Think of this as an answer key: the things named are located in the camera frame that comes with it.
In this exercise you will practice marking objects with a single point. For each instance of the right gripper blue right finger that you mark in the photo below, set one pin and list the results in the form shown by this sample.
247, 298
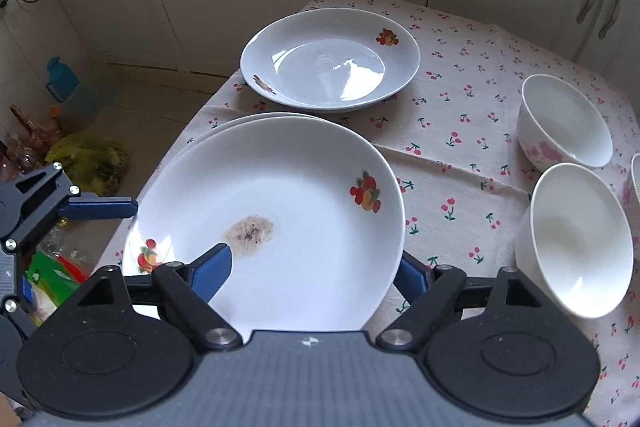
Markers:
413, 279

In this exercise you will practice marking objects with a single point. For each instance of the large white fruit plate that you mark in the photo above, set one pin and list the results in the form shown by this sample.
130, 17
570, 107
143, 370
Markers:
228, 125

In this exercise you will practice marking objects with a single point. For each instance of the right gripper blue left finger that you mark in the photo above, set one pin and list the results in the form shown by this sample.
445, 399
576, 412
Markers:
209, 272

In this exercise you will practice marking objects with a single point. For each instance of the stained white fruit plate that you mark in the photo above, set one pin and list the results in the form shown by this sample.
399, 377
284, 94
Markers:
312, 213

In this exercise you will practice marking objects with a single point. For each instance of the yellow green plastic bag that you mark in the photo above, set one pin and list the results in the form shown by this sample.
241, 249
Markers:
94, 164

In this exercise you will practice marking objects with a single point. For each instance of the small white fruit plate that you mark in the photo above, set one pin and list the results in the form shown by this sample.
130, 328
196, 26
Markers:
330, 60

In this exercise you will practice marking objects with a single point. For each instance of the cherry print tablecloth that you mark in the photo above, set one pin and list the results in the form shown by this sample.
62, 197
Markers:
450, 138

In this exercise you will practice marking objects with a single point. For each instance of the white floral bowl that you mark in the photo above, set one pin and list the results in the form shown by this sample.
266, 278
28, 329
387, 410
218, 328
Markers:
574, 242

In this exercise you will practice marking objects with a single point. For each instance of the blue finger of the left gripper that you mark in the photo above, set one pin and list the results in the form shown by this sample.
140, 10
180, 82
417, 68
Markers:
98, 208

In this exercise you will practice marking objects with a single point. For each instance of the blue plastic jug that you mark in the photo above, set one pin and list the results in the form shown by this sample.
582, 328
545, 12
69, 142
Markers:
73, 100

